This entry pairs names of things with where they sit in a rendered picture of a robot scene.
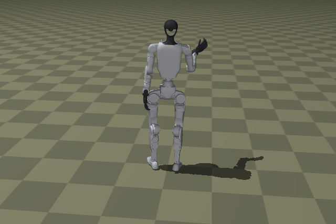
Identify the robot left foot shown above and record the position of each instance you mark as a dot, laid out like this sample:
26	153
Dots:
154	164

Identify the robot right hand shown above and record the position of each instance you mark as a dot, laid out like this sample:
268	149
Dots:
200	47

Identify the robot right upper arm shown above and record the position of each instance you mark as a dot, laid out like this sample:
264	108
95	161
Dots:
186	50

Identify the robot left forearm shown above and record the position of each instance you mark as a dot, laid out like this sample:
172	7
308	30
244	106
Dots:
147	81

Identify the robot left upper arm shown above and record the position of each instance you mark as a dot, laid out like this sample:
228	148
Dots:
150	57

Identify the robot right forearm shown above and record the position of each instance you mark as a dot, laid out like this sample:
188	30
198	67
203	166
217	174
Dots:
194	58

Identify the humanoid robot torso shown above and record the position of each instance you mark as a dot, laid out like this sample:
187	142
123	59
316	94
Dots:
168	65

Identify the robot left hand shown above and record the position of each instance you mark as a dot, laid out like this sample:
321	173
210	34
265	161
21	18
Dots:
145	94

